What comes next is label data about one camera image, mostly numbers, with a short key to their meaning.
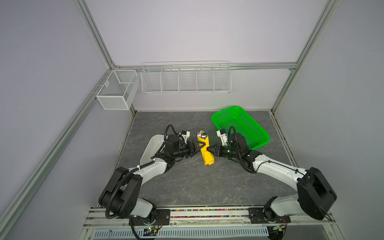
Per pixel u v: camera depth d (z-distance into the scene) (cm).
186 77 99
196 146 75
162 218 73
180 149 74
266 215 66
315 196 42
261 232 71
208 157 79
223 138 76
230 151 69
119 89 102
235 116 113
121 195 43
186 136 80
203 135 83
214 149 76
